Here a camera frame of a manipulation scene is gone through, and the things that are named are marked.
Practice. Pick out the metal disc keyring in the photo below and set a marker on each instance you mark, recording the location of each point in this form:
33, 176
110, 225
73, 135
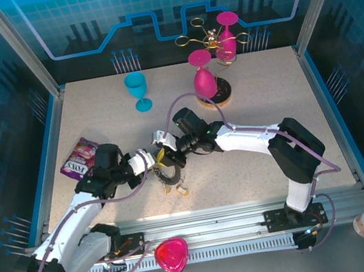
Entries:
172, 181

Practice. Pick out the yellow key tag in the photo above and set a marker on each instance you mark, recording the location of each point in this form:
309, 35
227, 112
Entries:
182, 191

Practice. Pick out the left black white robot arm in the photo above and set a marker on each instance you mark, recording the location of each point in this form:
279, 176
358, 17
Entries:
62, 233

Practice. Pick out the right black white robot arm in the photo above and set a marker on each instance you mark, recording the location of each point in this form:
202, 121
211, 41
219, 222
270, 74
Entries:
296, 151

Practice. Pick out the purple candy bag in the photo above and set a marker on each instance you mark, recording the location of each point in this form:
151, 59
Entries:
81, 160

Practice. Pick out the round black wooden rack base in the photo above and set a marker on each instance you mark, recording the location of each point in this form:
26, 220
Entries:
226, 95

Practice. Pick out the pink plastic goblet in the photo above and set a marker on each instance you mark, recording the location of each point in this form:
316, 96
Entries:
204, 83
227, 39

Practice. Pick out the teal plastic goblet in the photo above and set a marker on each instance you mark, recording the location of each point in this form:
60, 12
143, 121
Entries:
135, 84

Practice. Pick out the pink heart-shaped container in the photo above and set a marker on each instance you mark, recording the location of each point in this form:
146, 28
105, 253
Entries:
170, 254

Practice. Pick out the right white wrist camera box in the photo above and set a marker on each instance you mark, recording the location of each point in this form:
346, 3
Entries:
169, 143

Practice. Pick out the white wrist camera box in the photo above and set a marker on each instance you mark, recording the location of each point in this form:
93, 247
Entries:
169, 143
135, 163

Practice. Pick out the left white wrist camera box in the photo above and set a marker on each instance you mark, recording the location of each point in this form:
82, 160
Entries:
135, 163

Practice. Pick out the aluminium side rail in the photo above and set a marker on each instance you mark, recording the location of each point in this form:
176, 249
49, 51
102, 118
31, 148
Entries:
54, 133
317, 85

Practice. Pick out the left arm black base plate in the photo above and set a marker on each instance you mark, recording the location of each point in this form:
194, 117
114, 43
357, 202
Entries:
133, 238

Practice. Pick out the aluminium front rail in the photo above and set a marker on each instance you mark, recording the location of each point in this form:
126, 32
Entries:
200, 225

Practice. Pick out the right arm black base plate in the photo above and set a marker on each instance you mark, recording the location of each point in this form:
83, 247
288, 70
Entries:
273, 220

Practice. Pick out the aluminium corner post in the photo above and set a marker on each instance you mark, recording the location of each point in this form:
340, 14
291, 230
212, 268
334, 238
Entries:
26, 53
315, 5

